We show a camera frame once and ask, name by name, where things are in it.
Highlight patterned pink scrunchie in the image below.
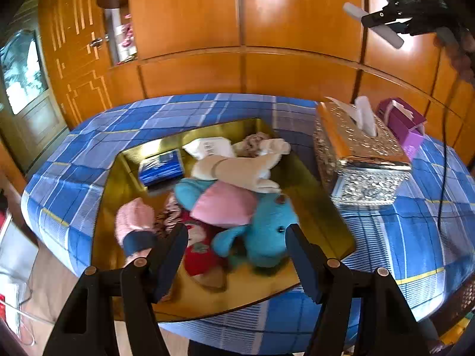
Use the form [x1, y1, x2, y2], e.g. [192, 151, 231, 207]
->
[154, 196, 186, 239]

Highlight ornate gold tissue box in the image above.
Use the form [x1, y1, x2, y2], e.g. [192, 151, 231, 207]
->
[312, 96, 412, 208]

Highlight blue plaid blanket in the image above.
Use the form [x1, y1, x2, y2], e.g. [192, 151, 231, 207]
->
[20, 94, 475, 356]

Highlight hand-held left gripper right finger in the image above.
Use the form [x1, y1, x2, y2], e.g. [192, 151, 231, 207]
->
[284, 223, 442, 356]

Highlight white wet wipes pack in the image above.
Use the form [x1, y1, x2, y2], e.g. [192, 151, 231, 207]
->
[183, 137, 236, 158]

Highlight pink sock navy cuff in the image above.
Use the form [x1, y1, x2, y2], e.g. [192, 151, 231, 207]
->
[114, 197, 157, 265]

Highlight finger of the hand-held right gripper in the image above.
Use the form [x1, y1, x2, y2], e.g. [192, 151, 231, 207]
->
[361, 7, 413, 30]

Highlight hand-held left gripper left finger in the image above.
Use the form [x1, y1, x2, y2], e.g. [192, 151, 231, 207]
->
[42, 222, 189, 356]

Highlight glass panel door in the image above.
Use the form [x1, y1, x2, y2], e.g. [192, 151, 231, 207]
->
[0, 11, 71, 171]

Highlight pink shelf ornaments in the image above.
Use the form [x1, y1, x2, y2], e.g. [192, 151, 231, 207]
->
[117, 13, 136, 59]

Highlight person's right hand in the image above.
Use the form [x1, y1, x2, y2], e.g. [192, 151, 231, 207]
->
[440, 26, 475, 82]

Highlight white sock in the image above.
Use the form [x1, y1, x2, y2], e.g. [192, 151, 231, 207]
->
[260, 138, 291, 156]

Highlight white wire frame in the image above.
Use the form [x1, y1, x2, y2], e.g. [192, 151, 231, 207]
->
[0, 211, 38, 345]

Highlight gold metal tray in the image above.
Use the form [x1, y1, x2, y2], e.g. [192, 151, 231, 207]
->
[91, 118, 355, 321]

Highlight dark wicker basket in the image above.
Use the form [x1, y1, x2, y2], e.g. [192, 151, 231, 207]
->
[441, 278, 475, 345]

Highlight red christmas sock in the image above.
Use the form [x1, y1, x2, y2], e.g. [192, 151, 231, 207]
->
[183, 222, 229, 292]

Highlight purple cardboard tissue box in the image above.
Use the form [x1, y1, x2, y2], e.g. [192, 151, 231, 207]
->
[376, 97, 427, 158]

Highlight white facial tissue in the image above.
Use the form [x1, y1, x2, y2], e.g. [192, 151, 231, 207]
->
[334, 96, 378, 137]

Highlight white tube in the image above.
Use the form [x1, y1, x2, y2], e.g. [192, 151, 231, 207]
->
[343, 2, 404, 49]

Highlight wooden wardrobe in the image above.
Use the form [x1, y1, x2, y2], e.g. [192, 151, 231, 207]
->
[37, 0, 475, 149]

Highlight blue plush toy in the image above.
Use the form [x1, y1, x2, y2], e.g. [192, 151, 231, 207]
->
[174, 178, 299, 268]

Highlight mauve scrunchie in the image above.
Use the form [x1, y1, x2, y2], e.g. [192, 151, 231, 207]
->
[243, 133, 271, 157]

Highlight blue pocket tissue pack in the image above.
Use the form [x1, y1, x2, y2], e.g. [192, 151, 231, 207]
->
[138, 149, 184, 187]

